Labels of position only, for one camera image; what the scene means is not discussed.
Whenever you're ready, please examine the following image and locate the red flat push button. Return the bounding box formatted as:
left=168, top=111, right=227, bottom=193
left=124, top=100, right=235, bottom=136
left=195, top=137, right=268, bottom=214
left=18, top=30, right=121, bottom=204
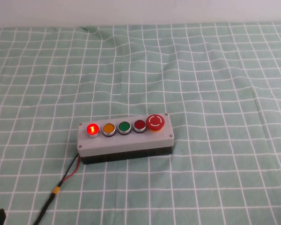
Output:
left=133, top=119, right=148, bottom=134

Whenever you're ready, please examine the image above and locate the black red power cable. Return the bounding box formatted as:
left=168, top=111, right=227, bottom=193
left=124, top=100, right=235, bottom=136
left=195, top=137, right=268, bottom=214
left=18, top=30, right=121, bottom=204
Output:
left=32, top=153, right=81, bottom=225

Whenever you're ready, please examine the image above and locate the grey black push-button control box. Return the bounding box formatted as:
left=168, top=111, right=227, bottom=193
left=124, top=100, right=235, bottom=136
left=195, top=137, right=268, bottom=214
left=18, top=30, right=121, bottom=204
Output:
left=76, top=112, right=175, bottom=165

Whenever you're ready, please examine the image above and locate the green flat push button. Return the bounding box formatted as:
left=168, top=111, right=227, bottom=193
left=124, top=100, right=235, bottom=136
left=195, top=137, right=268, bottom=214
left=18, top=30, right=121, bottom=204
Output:
left=118, top=120, right=132, bottom=136

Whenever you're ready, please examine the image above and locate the red mushroom emergency stop button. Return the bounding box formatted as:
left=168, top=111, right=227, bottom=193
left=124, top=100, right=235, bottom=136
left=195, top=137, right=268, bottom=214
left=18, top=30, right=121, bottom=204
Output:
left=146, top=114, right=166, bottom=133

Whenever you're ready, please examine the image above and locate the green white checked tablecloth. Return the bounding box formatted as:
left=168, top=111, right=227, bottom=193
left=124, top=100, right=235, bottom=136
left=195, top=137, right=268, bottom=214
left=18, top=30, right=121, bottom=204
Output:
left=0, top=22, right=281, bottom=225

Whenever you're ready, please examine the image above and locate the red domed indicator push button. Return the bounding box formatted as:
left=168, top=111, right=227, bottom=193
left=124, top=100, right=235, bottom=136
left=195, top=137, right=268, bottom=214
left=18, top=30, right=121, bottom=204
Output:
left=86, top=123, right=101, bottom=139

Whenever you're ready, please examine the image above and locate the yellow flat push button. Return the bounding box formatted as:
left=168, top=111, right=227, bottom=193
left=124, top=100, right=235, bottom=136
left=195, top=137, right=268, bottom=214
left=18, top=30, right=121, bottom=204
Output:
left=102, top=122, right=117, bottom=137

